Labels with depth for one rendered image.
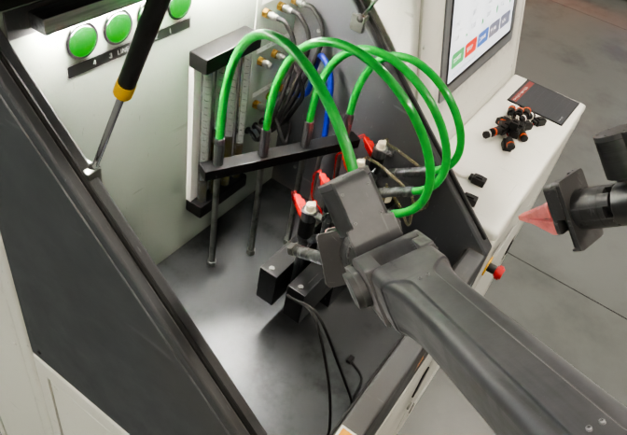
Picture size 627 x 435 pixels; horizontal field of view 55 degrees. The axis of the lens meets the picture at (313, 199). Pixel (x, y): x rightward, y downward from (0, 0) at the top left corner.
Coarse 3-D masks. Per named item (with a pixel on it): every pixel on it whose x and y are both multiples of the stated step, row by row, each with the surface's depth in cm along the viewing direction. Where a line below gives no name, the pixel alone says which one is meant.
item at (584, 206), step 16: (576, 176) 84; (560, 192) 82; (576, 192) 82; (592, 192) 80; (608, 192) 78; (576, 208) 81; (592, 208) 79; (576, 224) 82; (592, 224) 81; (608, 224) 79; (576, 240) 82; (592, 240) 84
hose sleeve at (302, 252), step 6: (300, 246) 90; (306, 246) 90; (294, 252) 91; (300, 252) 89; (306, 252) 88; (312, 252) 87; (318, 252) 86; (300, 258) 90; (306, 258) 88; (312, 258) 87; (318, 258) 85
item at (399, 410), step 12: (432, 360) 147; (420, 372) 130; (420, 384) 146; (408, 396) 135; (396, 408) 121; (408, 408) 153; (384, 420) 112; (396, 420) 142; (384, 432) 129; (396, 432) 173
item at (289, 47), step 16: (256, 32) 83; (272, 32) 80; (240, 48) 88; (288, 48) 77; (304, 64) 75; (224, 80) 96; (320, 80) 74; (224, 96) 98; (320, 96) 74; (224, 112) 101; (336, 112) 73; (224, 128) 103; (336, 128) 73; (352, 160) 73
